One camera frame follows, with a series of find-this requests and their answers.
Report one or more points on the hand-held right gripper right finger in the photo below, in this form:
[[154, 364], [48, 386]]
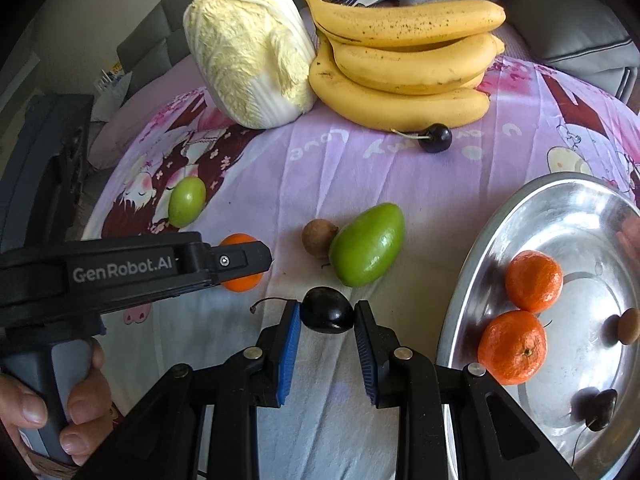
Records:
[[365, 355]]

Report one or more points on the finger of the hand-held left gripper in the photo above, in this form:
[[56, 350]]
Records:
[[240, 260]]

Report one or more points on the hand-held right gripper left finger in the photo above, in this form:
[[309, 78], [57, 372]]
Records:
[[290, 355]]

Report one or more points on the orange mandarin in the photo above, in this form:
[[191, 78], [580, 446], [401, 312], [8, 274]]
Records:
[[512, 347], [534, 281], [240, 283]]

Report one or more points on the dark cherry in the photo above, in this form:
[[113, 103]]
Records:
[[325, 310], [435, 137], [602, 407]]

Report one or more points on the small round green fruit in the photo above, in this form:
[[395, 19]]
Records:
[[186, 201]]

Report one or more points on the small brown round fruit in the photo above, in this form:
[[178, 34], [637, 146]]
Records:
[[627, 327], [317, 237]]

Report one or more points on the large oval green fruit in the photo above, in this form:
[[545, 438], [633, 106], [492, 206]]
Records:
[[367, 245]]

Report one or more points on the round steel plate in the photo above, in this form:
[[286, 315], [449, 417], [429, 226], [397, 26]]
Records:
[[575, 240]]

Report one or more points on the person's left hand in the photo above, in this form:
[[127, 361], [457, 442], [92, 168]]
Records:
[[87, 410]]

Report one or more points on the dark blue cabinet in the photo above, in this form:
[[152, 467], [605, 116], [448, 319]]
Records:
[[45, 160]]

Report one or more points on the printed pink cartoon blanket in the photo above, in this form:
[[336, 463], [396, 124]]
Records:
[[350, 170]]

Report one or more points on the pink sofa seat mat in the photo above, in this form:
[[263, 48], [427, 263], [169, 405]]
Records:
[[120, 125]]

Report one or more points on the pale grey pillow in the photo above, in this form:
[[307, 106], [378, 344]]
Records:
[[112, 97]]

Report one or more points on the small yellow printed packet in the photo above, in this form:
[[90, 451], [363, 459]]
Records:
[[110, 77]]

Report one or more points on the napa cabbage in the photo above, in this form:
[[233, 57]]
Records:
[[240, 45]]

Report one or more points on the grey sofa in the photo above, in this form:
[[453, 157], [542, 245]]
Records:
[[150, 35]]

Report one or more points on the yellow banana bunch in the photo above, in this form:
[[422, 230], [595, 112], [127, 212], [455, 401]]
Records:
[[400, 60]]

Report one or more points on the grey leather cushion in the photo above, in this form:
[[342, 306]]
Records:
[[575, 30]]

